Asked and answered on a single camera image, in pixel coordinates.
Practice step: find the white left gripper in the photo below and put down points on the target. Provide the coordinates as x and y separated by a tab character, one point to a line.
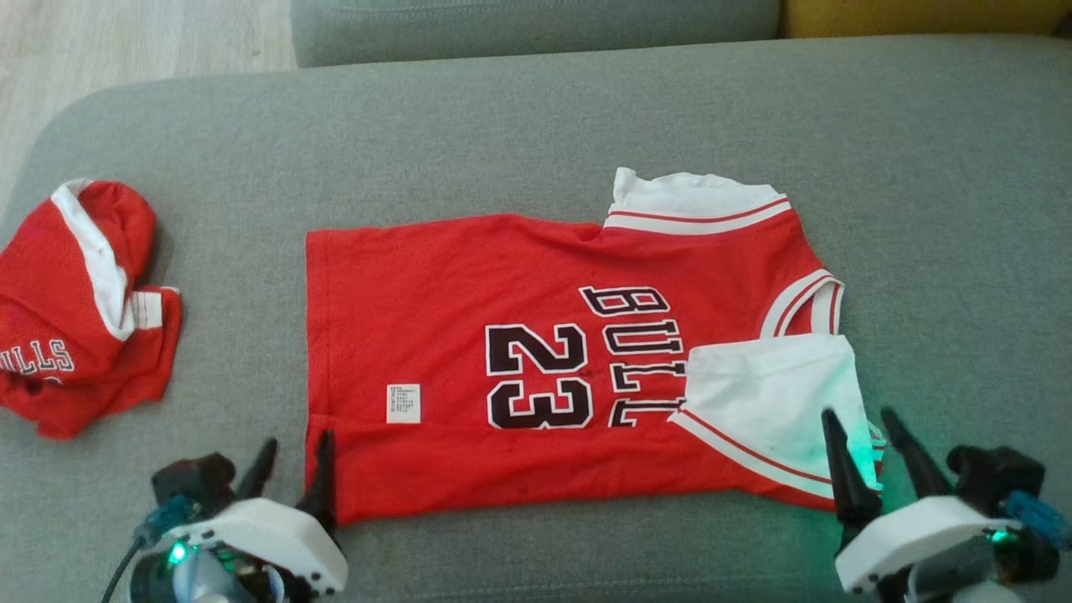
276	544

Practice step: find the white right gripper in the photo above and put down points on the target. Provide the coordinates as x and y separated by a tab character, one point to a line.
913	544

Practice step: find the red Bulls shorts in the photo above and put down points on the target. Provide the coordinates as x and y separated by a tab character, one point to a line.
75	318

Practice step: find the red Bulls 23 jersey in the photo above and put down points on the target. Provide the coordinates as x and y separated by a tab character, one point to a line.
544	360

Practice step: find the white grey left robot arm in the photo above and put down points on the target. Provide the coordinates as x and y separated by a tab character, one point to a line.
201	582

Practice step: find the wide yellow sofa backrest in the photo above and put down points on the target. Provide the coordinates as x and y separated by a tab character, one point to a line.
921	15

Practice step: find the grey sofa back cushion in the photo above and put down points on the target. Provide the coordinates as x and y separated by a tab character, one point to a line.
536	29

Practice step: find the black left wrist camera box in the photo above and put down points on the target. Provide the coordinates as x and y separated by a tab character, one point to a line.
193	481

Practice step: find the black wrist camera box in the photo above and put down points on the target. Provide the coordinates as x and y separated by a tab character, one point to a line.
193	481
997	477

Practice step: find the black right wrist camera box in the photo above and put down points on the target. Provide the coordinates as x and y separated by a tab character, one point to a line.
997	477

